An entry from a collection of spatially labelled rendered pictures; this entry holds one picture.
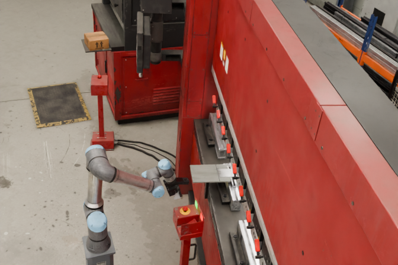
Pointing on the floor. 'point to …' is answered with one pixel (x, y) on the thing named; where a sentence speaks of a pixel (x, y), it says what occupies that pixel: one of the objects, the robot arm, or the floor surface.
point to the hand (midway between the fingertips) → (182, 197)
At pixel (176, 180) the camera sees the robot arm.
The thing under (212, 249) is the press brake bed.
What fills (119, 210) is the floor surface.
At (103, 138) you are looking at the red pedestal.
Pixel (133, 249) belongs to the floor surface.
